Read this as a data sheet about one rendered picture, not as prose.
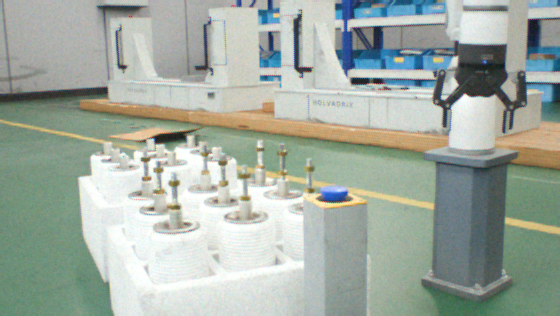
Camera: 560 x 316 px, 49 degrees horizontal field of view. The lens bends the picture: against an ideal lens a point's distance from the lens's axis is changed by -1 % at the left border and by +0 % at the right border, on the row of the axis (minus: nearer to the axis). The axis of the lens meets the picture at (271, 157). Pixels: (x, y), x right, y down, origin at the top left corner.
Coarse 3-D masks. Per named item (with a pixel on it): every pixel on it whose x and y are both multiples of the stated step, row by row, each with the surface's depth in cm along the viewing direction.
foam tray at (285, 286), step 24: (120, 240) 116; (120, 264) 108; (144, 264) 102; (216, 264) 102; (288, 264) 101; (120, 288) 111; (144, 288) 92; (168, 288) 92; (192, 288) 93; (216, 288) 94; (240, 288) 96; (264, 288) 97; (288, 288) 99; (120, 312) 114; (144, 312) 90; (168, 312) 92; (192, 312) 93; (216, 312) 95; (240, 312) 96; (264, 312) 98; (288, 312) 100
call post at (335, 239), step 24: (312, 216) 88; (336, 216) 85; (360, 216) 87; (312, 240) 89; (336, 240) 86; (360, 240) 87; (312, 264) 89; (336, 264) 86; (360, 264) 88; (312, 288) 90; (336, 288) 87; (360, 288) 89; (312, 312) 91; (336, 312) 88; (360, 312) 89
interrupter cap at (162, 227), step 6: (162, 222) 100; (168, 222) 100; (186, 222) 100; (192, 222) 100; (198, 222) 99; (156, 228) 97; (162, 228) 97; (168, 228) 98; (180, 228) 97; (186, 228) 97; (192, 228) 96; (168, 234) 95; (174, 234) 95
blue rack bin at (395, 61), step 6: (438, 48) 641; (390, 54) 645; (396, 54) 652; (402, 54) 660; (420, 54) 619; (390, 60) 635; (396, 60) 629; (402, 60) 624; (408, 60) 619; (414, 60) 615; (420, 60) 622; (390, 66) 636; (396, 66) 631; (402, 66) 626; (408, 66) 620; (414, 66) 617; (420, 66) 624
